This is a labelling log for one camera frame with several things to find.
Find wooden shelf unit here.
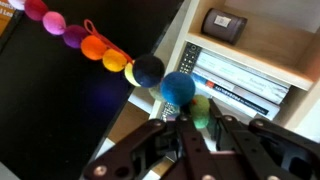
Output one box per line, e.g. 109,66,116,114
79,0,320,180

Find stack of books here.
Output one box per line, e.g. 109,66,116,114
178,43,290,120

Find black computer monitor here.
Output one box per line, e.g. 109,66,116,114
0,0,183,180

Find colourful felt bead string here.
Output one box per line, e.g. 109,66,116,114
7,0,212,130

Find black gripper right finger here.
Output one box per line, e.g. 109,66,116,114
209,99,320,180

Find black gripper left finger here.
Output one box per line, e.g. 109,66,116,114
83,115,214,180

